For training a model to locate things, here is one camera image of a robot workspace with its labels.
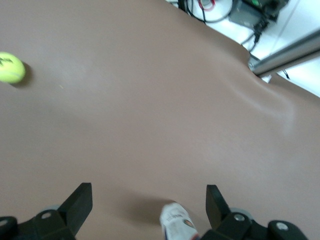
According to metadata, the black electronics box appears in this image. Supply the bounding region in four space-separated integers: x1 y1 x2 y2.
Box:
228 0 290 29

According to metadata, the white blue tennis ball can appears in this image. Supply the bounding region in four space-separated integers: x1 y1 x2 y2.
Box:
159 201 200 240

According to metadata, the grey aluminium camera post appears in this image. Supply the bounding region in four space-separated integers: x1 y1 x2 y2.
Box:
253 29 320 77

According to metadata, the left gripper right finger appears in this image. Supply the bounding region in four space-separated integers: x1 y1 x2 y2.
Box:
199 184 306 240

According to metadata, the white round disc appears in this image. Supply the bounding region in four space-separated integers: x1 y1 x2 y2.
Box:
186 0 234 24

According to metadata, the yellow-green tennis ball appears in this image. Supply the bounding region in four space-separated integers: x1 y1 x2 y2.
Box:
0 51 27 84

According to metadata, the black floor cable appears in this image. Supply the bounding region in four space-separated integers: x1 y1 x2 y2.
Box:
241 23 265 53
177 0 209 25

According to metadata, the red floor cable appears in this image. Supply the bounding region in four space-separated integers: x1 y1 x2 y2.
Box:
197 0 217 11

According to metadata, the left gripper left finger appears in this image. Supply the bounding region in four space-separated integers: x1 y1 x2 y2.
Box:
0 182 93 240

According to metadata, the brown table mat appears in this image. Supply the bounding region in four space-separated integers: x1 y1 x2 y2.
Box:
0 0 320 240

